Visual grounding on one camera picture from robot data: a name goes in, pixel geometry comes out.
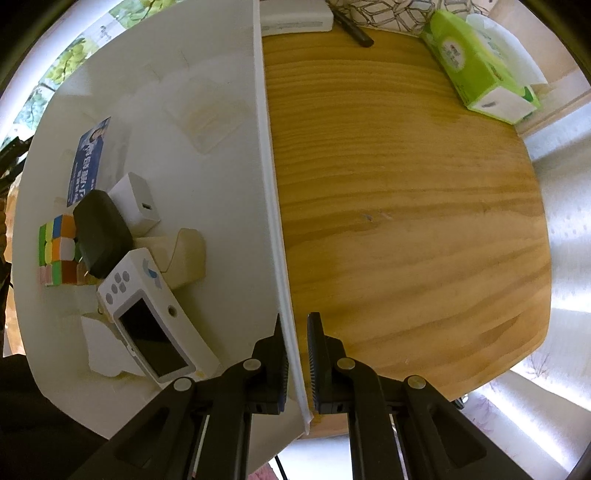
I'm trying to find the white plastic bin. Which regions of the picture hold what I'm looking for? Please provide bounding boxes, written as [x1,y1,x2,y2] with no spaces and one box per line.
[9,0,315,467]

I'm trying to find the black power adapter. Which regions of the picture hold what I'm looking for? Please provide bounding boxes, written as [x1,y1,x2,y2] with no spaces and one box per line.
[73,190,134,279]

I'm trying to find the patterned fabric storage box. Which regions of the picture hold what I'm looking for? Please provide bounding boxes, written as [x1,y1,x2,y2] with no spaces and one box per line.
[328,0,444,35]

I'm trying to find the white digital camera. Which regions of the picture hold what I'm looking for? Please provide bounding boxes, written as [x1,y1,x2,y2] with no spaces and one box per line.
[96,248,221,387]

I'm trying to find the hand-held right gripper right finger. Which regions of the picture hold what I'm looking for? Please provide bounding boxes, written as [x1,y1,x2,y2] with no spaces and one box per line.
[307,311,527,480]

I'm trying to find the white paper piece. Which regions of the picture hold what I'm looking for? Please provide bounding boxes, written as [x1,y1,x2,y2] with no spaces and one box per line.
[81,314,148,378]

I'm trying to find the blue printed card box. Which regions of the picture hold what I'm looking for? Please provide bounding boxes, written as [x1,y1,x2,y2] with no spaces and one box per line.
[67,116,113,208]

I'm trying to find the green tissue box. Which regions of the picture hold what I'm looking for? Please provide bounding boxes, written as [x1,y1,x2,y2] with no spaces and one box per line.
[418,9,550,125]

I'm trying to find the flat white box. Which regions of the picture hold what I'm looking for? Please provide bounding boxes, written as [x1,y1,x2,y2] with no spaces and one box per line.
[259,0,335,33]

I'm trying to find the black marker pen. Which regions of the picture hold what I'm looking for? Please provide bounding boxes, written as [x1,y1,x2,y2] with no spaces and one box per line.
[328,0,376,48]

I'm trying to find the grape print cardboard sheet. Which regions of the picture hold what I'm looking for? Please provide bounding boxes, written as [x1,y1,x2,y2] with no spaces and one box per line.
[14,0,153,134]

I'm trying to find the multicoloured puzzle cube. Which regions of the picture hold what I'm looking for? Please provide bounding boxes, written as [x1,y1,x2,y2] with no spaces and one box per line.
[38,215,88,287]

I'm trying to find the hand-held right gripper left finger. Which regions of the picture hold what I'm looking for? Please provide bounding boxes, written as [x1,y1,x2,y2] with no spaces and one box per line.
[69,314,289,480]

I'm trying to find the white charger plug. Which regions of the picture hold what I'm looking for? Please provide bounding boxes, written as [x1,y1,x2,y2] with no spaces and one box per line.
[107,172,161,236]

